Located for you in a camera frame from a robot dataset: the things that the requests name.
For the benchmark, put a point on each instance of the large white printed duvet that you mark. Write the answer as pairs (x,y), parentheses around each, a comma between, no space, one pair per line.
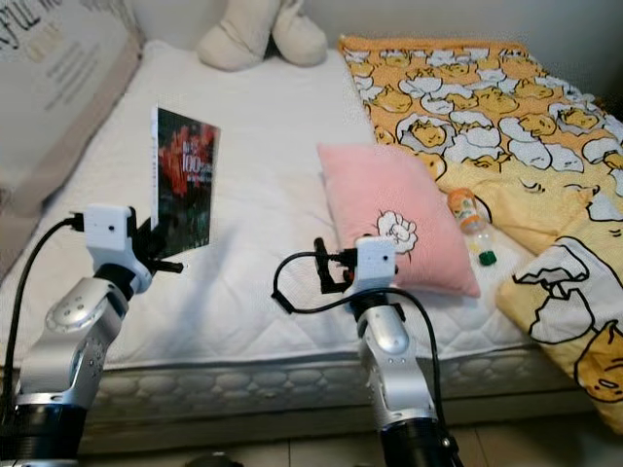
(58,97)

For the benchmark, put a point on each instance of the dark book with red cover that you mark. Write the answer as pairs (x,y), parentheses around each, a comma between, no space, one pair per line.
(185,165)

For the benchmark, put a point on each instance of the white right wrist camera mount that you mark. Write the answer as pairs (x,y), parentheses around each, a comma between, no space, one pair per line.
(375,261)

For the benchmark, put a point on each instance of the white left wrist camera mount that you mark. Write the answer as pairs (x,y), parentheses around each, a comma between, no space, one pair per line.
(112,238)

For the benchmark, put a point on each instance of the yellow cartoon print blanket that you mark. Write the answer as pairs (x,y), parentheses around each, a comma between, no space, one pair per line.
(477,107)

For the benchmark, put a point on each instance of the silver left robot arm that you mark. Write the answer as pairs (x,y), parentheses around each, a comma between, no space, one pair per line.
(78,341)

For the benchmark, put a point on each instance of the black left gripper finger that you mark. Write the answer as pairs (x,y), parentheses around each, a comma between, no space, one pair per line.
(164,238)

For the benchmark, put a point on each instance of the white quilted bed sheet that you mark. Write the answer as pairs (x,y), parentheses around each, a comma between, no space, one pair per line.
(273,146)

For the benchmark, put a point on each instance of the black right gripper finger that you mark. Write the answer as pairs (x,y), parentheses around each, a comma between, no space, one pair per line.
(321,263)

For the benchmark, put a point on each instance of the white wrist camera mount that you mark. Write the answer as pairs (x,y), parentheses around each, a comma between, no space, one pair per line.
(112,238)
(375,261)

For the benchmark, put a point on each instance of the pink pillow with fist print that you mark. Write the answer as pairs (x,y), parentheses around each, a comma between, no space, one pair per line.
(380,190)

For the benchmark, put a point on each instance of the beige plush toy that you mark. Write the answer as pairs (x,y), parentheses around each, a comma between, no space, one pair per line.
(238,44)

